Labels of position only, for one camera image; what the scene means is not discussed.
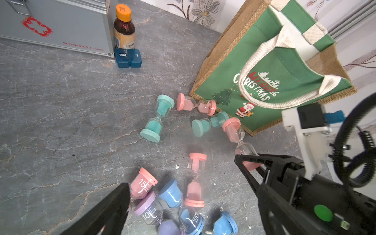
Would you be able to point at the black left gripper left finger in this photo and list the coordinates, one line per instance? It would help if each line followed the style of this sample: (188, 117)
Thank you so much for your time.
(108, 216)

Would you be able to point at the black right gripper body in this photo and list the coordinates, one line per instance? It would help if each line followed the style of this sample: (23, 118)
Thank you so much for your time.
(324, 203)

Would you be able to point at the green burlap canvas bag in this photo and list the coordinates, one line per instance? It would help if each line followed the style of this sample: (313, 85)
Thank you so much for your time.
(272, 56)

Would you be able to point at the blue pill organizer box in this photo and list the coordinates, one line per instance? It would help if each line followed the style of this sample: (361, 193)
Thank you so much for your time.
(128, 58)

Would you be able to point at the teal hourglass near bag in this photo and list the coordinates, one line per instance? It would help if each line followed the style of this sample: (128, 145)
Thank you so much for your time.
(202, 126)

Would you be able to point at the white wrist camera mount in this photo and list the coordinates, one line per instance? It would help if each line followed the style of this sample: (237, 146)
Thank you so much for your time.
(311, 128)

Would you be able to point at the pink hourglass near bag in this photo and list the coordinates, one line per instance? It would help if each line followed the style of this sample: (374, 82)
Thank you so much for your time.
(187, 103)

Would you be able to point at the silver metal case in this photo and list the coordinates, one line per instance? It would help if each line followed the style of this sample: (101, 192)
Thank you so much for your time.
(83, 26)

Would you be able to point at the brown bottle orange cap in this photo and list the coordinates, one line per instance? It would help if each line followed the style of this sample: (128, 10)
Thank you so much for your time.
(124, 28)

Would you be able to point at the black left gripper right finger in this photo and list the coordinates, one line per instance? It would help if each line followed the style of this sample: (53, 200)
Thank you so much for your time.
(279, 217)

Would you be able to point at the pink hourglass right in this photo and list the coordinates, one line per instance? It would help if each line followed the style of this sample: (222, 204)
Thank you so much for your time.
(235, 133)

